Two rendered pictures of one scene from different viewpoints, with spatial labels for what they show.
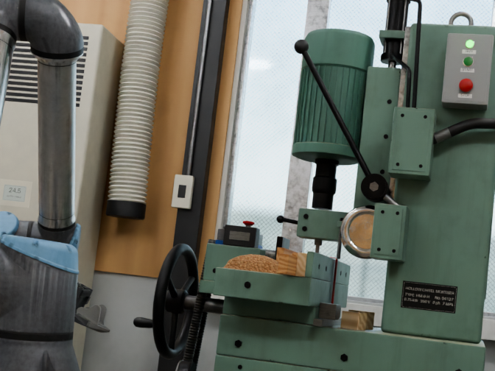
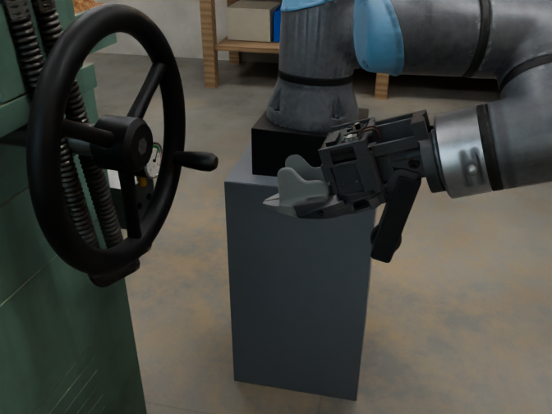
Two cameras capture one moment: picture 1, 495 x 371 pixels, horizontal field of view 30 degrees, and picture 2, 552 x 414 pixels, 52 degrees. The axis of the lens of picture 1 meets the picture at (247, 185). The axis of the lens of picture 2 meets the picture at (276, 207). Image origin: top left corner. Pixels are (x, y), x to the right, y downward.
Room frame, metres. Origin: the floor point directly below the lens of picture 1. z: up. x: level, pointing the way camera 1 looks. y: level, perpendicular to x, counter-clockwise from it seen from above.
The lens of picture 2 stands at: (2.89, 0.33, 1.05)
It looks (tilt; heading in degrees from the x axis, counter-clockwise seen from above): 29 degrees down; 182
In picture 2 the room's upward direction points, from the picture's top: straight up
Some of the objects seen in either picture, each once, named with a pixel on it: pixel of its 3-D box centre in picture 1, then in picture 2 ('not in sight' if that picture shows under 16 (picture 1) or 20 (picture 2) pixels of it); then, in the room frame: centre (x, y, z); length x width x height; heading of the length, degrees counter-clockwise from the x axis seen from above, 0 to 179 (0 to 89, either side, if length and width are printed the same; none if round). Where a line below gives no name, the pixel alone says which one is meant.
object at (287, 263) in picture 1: (307, 269); not in sight; (2.13, -0.16, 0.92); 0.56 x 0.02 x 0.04; 166
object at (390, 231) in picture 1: (390, 232); not in sight; (2.04, -0.33, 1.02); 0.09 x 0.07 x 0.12; 166
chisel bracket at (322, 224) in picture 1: (327, 228); not in sight; (2.23, -0.21, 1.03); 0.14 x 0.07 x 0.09; 76
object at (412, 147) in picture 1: (412, 143); not in sight; (2.03, -0.36, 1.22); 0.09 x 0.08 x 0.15; 76
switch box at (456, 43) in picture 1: (467, 71); not in sight; (2.02, -0.46, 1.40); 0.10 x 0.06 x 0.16; 76
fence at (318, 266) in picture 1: (331, 270); not in sight; (2.23, -0.22, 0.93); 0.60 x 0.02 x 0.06; 166
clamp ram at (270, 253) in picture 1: (269, 255); not in sight; (2.26, -0.07, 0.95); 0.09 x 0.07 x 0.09; 166
